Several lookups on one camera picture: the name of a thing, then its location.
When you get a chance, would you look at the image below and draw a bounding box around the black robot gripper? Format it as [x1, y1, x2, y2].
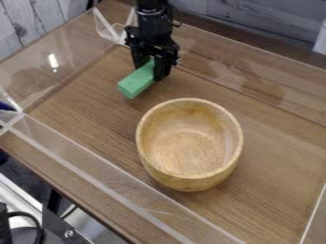
[124, 9, 179, 81]

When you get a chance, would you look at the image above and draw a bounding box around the green rectangular block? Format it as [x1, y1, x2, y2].
[118, 61, 154, 99]

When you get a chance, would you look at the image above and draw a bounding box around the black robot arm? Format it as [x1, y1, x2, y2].
[124, 0, 179, 81]

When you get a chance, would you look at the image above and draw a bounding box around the light wooden bowl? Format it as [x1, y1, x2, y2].
[135, 98, 244, 192]

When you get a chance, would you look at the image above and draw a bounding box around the white object at right edge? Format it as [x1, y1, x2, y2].
[313, 20, 326, 55]

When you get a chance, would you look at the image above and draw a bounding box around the black table leg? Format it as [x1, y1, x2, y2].
[47, 190, 63, 214]

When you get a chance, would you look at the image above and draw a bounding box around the clear acrylic corner bracket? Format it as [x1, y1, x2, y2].
[92, 8, 138, 46]

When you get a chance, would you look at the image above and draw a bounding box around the clear acrylic tray wall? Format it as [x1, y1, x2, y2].
[0, 10, 326, 244]

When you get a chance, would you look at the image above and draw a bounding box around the black cable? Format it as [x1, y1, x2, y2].
[0, 203, 45, 244]

